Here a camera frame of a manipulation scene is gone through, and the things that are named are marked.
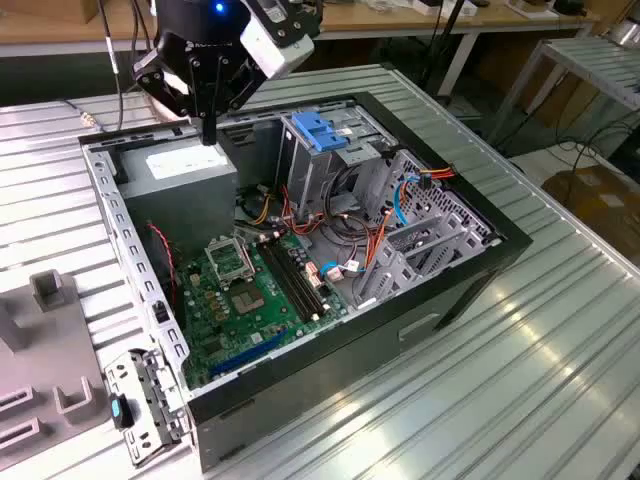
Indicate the brown cardboard box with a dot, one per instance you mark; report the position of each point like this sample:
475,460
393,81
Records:
85,9

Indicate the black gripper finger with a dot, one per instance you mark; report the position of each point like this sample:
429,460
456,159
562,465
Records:
240,85
160,80

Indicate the CPU socket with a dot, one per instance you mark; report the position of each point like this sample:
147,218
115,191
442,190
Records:
248,300

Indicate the small white box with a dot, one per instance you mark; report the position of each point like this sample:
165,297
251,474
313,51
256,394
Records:
425,7

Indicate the metal slat side table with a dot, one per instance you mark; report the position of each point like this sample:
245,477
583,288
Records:
595,65

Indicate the cardboard box with label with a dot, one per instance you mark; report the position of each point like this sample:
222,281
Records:
600,210

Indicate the small black device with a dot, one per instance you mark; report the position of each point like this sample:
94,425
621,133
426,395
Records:
570,7

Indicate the black RAM slot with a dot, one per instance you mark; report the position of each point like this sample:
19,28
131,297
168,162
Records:
283,280
290,280
305,280
298,280

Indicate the black open PC case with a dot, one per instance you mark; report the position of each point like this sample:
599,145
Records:
300,380

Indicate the grey metal disk bay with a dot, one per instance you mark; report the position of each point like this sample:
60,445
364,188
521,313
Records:
395,280

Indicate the grey metal drive cage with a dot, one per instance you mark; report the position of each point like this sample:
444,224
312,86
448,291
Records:
305,180

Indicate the blue plastic drive latch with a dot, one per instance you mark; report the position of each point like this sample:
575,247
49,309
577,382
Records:
315,130

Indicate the grey metal bracket flap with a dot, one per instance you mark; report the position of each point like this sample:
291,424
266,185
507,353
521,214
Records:
150,400

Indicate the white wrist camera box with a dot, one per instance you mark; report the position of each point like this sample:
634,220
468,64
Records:
272,50

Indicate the black latch with blue tab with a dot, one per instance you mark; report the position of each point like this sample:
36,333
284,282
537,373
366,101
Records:
120,412

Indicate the grey power supply unit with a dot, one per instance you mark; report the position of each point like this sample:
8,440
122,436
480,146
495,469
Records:
180,200

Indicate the grey part rack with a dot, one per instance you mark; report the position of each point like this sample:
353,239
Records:
45,350

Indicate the wooden desk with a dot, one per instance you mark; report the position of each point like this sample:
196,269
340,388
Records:
390,22

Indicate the blue expansion slot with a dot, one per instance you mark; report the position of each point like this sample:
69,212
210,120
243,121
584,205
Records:
250,352

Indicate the green motherboard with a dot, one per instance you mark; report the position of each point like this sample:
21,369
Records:
235,335

